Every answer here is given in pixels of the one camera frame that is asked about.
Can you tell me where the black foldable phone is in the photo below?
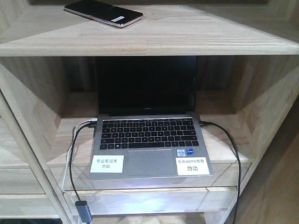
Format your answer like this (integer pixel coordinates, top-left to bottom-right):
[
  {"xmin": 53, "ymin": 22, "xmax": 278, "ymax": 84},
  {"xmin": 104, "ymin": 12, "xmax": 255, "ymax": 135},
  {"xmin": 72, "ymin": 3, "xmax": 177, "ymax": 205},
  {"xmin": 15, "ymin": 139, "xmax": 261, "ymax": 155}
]
[{"xmin": 64, "ymin": 0, "xmax": 143, "ymax": 28}]

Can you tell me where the grey laptop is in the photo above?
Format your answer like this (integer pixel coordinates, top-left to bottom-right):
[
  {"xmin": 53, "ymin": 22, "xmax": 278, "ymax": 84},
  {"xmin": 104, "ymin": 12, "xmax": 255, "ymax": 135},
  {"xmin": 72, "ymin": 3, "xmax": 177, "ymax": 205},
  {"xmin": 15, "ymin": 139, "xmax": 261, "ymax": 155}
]
[{"xmin": 90, "ymin": 56, "xmax": 213, "ymax": 181}]

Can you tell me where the white paper label right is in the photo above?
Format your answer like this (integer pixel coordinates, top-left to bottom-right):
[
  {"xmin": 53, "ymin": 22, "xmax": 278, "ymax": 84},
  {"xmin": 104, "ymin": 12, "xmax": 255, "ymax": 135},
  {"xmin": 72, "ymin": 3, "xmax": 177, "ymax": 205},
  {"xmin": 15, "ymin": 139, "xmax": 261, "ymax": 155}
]
[{"xmin": 176, "ymin": 157, "xmax": 210, "ymax": 176}]

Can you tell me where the white paper label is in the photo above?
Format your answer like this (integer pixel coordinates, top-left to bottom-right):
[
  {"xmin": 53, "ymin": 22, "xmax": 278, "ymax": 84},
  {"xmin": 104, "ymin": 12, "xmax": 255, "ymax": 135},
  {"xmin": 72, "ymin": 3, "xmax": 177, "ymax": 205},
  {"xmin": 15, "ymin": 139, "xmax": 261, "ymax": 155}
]
[
  {"xmin": 176, "ymin": 157, "xmax": 210, "ymax": 176},
  {"xmin": 90, "ymin": 155, "xmax": 124, "ymax": 173}
]

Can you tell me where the white paper label left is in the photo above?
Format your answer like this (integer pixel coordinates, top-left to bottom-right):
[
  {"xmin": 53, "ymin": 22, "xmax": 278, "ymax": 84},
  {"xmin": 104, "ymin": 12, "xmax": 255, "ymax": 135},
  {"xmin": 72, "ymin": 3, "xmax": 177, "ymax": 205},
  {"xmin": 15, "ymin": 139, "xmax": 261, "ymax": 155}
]
[{"xmin": 90, "ymin": 155, "xmax": 124, "ymax": 173}]

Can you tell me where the right wooden shelf unit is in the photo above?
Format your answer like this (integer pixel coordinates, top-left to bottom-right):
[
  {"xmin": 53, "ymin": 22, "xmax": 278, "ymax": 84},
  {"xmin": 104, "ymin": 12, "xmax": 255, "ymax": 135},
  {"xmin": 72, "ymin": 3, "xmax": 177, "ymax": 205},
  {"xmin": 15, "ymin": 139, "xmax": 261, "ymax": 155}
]
[{"xmin": 0, "ymin": 0, "xmax": 299, "ymax": 224}]

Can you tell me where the black laptop cable right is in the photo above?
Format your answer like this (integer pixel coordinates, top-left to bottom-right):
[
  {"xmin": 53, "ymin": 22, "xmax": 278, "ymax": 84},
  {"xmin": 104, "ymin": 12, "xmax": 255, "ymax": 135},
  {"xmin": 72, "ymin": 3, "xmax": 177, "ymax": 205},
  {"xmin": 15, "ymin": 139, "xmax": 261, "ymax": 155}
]
[{"xmin": 199, "ymin": 121, "xmax": 241, "ymax": 224}]

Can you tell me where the black laptop cable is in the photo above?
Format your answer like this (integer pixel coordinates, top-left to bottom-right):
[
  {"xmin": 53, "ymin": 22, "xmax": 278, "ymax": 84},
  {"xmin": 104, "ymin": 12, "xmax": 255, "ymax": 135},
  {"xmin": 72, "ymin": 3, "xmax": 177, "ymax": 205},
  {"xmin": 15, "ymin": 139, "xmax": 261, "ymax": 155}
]
[
  {"xmin": 199, "ymin": 121, "xmax": 241, "ymax": 224},
  {"xmin": 69, "ymin": 123, "xmax": 97, "ymax": 203}
]

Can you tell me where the white laptop cable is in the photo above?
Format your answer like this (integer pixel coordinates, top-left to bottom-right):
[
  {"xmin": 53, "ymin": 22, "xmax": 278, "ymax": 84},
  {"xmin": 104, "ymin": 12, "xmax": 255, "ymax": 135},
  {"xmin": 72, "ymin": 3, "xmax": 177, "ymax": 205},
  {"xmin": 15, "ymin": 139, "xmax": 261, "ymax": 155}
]
[{"xmin": 62, "ymin": 118, "xmax": 98, "ymax": 193}]

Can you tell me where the black laptop cable left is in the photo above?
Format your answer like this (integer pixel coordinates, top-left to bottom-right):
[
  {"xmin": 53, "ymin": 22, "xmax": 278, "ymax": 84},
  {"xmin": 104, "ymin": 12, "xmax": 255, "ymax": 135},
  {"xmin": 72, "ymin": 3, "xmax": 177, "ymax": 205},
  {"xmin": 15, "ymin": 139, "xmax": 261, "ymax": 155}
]
[{"xmin": 69, "ymin": 123, "xmax": 97, "ymax": 203}]

